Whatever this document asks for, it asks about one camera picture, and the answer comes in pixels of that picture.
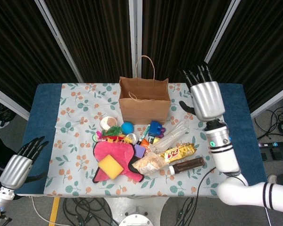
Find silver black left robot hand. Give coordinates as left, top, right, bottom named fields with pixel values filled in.
left=0, top=136, right=50, bottom=190

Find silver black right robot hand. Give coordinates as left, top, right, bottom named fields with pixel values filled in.
left=178, top=61, right=226, bottom=122

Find clear plastic sleeve pack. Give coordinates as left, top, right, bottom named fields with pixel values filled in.
left=150, top=119, right=191, bottom=155

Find gold biscuit pack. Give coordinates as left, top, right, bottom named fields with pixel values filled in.
left=160, top=143, right=197, bottom=163

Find brown drink bottle white cap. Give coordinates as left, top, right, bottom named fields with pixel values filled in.
left=168, top=157, right=205, bottom=175

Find orange white rice bag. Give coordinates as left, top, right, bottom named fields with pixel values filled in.
left=132, top=152, right=167, bottom=175

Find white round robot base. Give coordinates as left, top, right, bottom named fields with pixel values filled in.
left=119, top=207, right=155, bottom=226

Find brown paper bag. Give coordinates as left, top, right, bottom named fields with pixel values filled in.
left=118, top=55, right=172, bottom=126

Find blue toy block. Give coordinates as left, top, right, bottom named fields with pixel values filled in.
left=149, top=120, right=163, bottom=135

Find blue table cover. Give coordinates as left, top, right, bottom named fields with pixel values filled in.
left=15, top=82, right=272, bottom=196

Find green white marker pen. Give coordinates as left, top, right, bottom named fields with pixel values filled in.
left=138, top=124, right=151, bottom=145

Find black pleated curtain panel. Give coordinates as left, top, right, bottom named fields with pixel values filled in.
left=199, top=0, right=283, bottom=111
left=141, top=0, right=232, bottom=83
left=0, top=0, right=78, bottom=111
left=43, top=0, right=134, bottom=83

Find floral print tablecloth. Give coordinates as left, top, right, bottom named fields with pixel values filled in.
left=44, top=82, right=239, bottom=197

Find clear plastic ball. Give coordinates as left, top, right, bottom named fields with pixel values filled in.
left=126, top=133, right=139, bottom=143

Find purple foam block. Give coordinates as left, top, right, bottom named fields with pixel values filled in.
left=133, top=144, right=146, bottom=159

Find blue ball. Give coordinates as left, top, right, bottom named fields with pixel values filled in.
left=121, top=121, right=134, bottom=134

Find yellow plastic feather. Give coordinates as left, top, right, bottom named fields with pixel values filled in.
left=107, top=136, right=134, bottom=145

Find yellow sponge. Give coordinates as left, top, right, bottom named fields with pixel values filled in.
left=98, top=154, right=125, bottom=180

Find pink cloth black trim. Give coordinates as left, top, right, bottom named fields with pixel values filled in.
left=92, top=141, right=145, bottom=184

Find clear cup brown contents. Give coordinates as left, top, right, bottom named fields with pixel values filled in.
left=100, top=115, right=118, bottom=130

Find red plastic feather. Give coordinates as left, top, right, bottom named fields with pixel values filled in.
left=98, top=134, right=127, bottom=142

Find white floor cable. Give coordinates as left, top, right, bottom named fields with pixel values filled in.
left=31, top=195, right=55, bottom=224

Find black floor cable bundle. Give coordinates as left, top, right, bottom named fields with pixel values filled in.
left=254, top=94, right=283, bottom=140
left=61, top=197, right=120, bottom=226
left=174, top=197, right=203, bottom=226
left=0, top=97, right=15, bottom=128

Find white partition frame post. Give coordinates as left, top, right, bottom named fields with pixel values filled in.
left=0, top=84, right=30, bottom=121
left=34, top=0, right=83, bottom=83
left=202, top=0, right=241, bottom=71
left=128, top=0, right=143, bottom=80
left=250, top=89, right=283, bottom=119

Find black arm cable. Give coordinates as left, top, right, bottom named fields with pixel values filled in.
left=195, top=166, right=217, bottom=199

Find white table pedestal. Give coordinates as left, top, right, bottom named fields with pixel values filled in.
left=103, top=196, right=168, bottom=226

